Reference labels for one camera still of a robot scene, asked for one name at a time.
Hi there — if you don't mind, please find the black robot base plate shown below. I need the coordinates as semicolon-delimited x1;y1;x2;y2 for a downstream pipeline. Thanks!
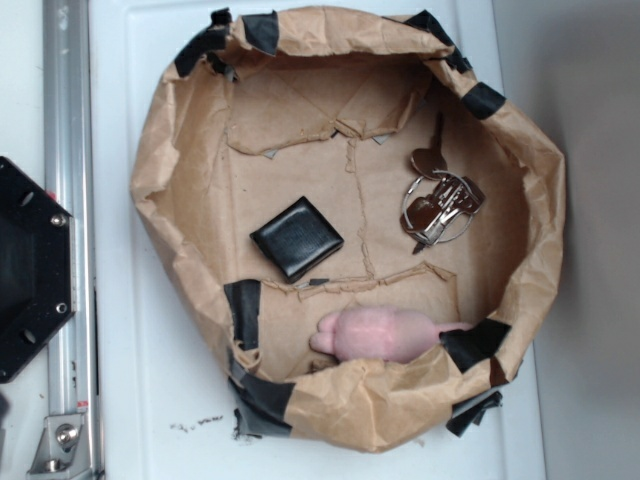
1;157;74;384

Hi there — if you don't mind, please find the brown paper bag bin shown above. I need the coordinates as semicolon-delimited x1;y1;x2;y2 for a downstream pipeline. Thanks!
131;6;566;452

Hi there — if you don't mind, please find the bunch of metal keys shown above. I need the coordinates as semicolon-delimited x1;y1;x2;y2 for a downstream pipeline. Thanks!
400;112;485;255

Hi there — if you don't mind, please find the aluminium frame rail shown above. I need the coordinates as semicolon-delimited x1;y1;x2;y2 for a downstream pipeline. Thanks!
43;1;105;479

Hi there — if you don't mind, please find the metal corner bracket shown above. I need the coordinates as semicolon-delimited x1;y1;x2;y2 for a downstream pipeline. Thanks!
26;413;91;479

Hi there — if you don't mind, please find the pink plush toy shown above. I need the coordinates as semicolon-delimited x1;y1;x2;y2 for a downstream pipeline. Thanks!
309;306;472;364

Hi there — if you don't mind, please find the small black box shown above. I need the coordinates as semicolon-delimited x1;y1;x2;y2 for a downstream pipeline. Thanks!
250;196;344;283

